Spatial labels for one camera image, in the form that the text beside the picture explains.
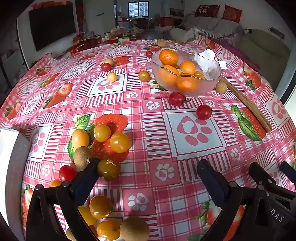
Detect red cushion with characters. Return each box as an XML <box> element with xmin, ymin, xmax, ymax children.
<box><xmin>195</xmin><ymin>4</ymin><xmax>220</xmax><ymax>17</ymax></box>

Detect clear glass bowl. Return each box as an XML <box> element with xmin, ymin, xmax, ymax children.
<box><xmin>151</xmin><ymin>49</ymin><xmax>222</xmax><ymax>96</ymax></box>

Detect red cherry tomato with stem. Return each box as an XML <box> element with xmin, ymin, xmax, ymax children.
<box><xmin>168</xmin><ymin>92</ymin><xmax>191</xmax><ymax>106</ymax></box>

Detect barred window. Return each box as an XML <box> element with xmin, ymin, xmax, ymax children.
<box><xmin>128</xmin><ymin>2</ymin><xmax>149</xmax><ymax>17</ymax></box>

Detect white sofa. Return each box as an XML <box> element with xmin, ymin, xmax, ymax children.
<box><xmin>170</xmin><ymin>14</ymin><xmax>243</xmax><ymax>44</ymax></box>

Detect white shallow box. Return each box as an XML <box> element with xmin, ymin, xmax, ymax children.
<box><xmin>0</xmin><ymin>128</ymin><xmax>31</xmax><ymax>241</ymax></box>

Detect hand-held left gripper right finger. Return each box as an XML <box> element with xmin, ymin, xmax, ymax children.
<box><xmin>196</xmin><ymin>159</ymin><xmax>274</xmax><ymax>241</ymax></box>

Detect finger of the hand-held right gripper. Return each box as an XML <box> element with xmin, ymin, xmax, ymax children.
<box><xmin>248</xmin><ymin>162</ymin><xmax>296</xmax><ymax>200</ymax></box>
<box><xmin>279</xmin><ymin>161</ymin><xmax>296</xmax><ymax>180</ymax></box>

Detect crumpled white tissue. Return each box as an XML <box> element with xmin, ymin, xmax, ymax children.
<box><xmin>194</xmin><ymin>49</ymin><xmax>228</xmax><ymax>78</ymax></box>

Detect red gift boxes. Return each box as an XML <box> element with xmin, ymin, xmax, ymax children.
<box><xmin>69</xmin><ymin>35</ymin><xmax>101</xmax><ymax>55</ymax></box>

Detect flat wooden stick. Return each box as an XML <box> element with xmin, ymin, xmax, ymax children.
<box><xmin>218</xmin><ymin>76</ymin><xmax>273</xmax><ymax>133</ymax></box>

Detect cluttered low table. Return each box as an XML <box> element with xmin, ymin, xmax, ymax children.
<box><xmin>102</xmin><ymin>27</ymin><xmax>148</xmax><ymax>44</ymax></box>

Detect light green armchair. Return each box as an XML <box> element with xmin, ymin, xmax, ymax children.
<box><xmin>236</xmin><ymin>29</ymin><xmax>290</xmax><ymax>79</ymax></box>

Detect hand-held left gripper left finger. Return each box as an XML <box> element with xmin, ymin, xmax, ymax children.
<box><xmin>25</xmin><ymin>158</ymin><xmax>100</xmax><ymax>241</ymax></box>

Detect red patterned cushion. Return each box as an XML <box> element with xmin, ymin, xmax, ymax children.
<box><xmin>222</xmin><ymin>5</ymin><xmax>242</xmax><ymax>23</ymax></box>

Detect black wall television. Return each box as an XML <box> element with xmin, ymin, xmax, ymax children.
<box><xmin>29</xmin><ymin>5</ymin><xmax>77</xmax><ymax>52</ymax></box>

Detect orange mandarin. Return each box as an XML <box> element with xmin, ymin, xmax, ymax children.
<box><xmin>158</xmin><ymin>65</ymin><xmax>179</xmax><ymax>86</ymax></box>
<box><xmin>177</xmin><ymin>74</ymin><xmax>199</xmax><ymax>92</ymax></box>
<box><xmin>159</xmin><ymin>49</ymin><xmax>179</xmax><ymax>66</ymax></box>
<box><xmin>179</xmin><ymin>61</ymin><xmax>196</xmax><ymax>75</ymax></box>

